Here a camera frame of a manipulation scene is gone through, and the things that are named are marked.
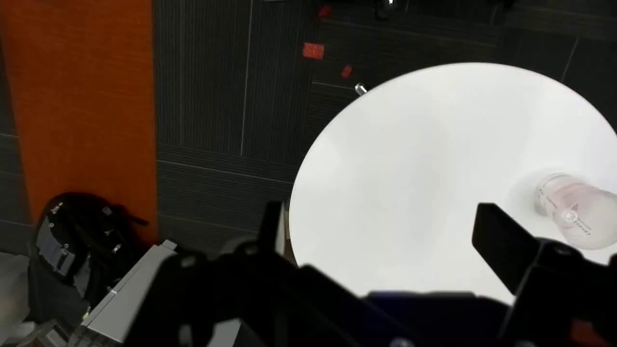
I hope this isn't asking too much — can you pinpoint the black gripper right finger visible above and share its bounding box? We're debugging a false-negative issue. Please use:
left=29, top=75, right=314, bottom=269
left=473, top=202, right=544, bottom=296

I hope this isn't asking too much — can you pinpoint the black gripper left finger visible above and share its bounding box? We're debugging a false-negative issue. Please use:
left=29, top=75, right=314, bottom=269
left=259, top=200, right=286, bottom=252

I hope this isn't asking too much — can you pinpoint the clear plastic cup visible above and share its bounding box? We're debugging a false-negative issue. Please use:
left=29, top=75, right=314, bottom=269
left=534, top=173, right=617, bottom=250

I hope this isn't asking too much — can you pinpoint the round white table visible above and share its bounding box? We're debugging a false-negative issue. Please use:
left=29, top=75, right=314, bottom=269
left=289, top=61, right=617, bottom=302

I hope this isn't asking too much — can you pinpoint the black backpack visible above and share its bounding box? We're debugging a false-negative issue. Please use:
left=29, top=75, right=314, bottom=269
left=29, top=190, right=147, bottom=327

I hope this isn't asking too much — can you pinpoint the orange wall panel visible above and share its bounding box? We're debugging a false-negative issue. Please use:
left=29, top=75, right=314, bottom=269
left=0, top=0, right=156, bottom=242

